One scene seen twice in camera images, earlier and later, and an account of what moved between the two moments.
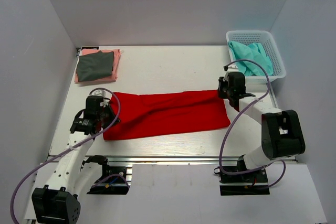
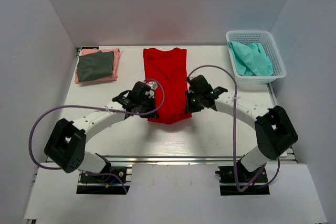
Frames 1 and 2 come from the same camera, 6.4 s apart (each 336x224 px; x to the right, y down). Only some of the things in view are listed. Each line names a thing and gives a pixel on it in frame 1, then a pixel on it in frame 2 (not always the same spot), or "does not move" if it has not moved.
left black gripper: (113, 114) → (151, 98)
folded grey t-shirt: (94, 65) does not move
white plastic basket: (258, 46) does not move
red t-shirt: (150, 114) → (168, 70)
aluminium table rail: (135, 160) does not move
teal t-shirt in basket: (253, 52) does not move
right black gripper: (221, 83) → (190, 108)
